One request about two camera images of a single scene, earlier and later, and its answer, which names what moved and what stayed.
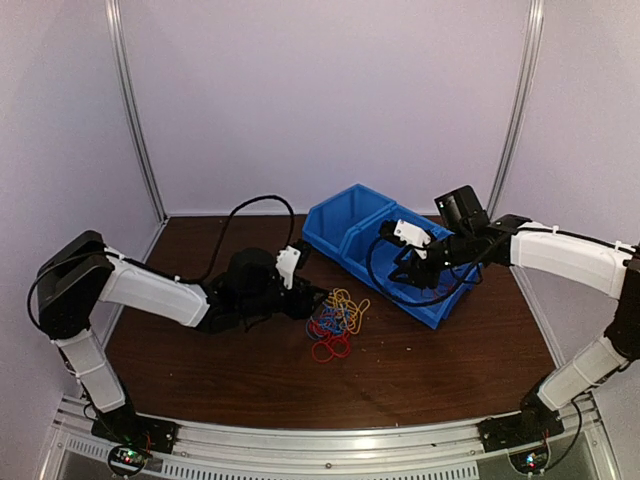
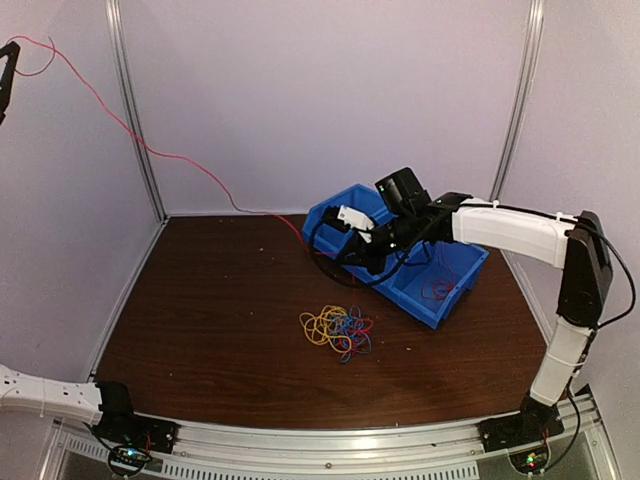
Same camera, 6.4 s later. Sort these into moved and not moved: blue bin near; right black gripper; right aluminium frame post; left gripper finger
Moved: left gripper finger; right black gripper
Not moved: blue bin near; right aluminium frame post
